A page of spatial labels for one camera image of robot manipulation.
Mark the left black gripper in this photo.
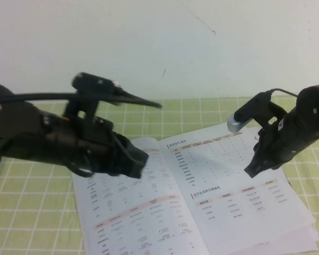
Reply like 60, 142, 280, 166
39, 113, 149, 179

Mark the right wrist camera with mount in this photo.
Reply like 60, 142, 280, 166
227, 91, 288, 133

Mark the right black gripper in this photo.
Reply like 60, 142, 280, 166
245, 114, 312, 178

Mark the AgileX brochure with desert cover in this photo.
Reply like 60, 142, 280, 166
281, 169, 319, 255
70, 123, 316, 255

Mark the green checked tablecloth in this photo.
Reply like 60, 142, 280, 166
0, 97, 319, 255

